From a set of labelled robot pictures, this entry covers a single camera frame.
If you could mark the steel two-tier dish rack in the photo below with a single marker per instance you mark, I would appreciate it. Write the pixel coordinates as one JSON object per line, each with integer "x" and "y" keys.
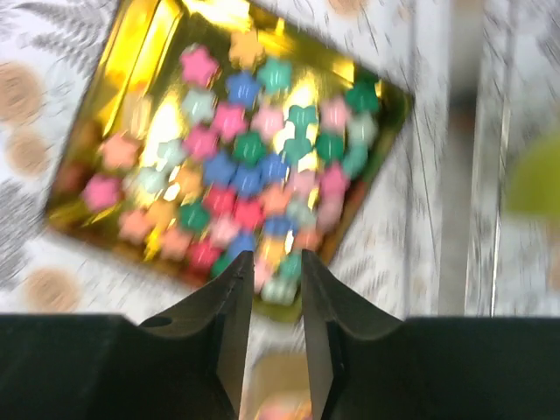
{"x": 487, "y": 93}

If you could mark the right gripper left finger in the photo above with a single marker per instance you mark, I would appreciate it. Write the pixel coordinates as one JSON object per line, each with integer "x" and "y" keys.
{"x": 186, "y": 362}

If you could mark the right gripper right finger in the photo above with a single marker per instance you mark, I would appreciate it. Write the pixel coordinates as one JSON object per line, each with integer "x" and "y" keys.
{"x": 363, "y": 363}

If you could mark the floral table mat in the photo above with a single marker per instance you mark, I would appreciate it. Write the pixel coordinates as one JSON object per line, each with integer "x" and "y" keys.
{"x": 391, "y": 253}

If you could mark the dark tin with star candies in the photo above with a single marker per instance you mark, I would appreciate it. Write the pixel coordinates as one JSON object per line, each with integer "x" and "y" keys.
{"x": 214, "y": 127}

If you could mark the lime green bowl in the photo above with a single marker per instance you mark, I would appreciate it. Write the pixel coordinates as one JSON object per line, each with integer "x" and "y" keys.
{"x": 533, "y": 184}

